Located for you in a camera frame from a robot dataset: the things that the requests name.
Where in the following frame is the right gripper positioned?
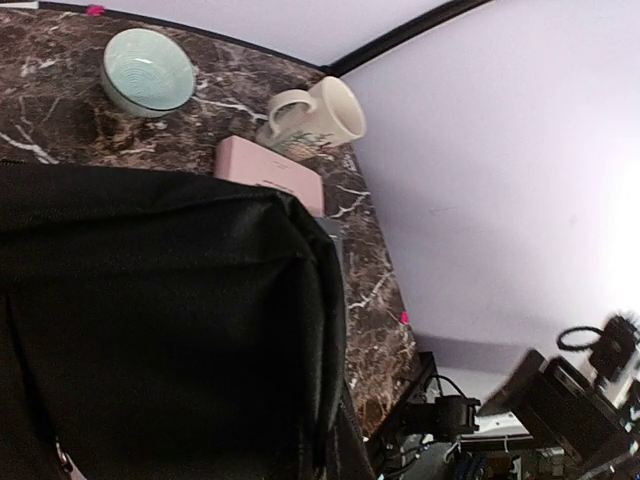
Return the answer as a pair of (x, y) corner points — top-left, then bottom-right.
(477, 349), (639, 465)

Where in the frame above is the black student bag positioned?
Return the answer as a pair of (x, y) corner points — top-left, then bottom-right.
(1, 163), (373, 479)

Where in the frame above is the dark blue book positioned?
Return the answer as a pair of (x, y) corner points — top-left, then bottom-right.
(315, 217), (344, 271)

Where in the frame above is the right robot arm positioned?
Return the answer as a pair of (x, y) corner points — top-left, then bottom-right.
(400, 350), (639, 476)

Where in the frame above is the cream floral mug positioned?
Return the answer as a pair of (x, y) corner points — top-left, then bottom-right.
(256, 76), (367, 161)

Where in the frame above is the pink book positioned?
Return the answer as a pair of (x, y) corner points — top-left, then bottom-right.
(214, 136), (325, 217)

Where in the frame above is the celadon bowl centre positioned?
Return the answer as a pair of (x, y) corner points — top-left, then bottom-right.
(100, 28), (196, 118)

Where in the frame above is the right black frame post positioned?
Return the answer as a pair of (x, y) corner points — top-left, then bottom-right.
(322, 0), (491, 77)

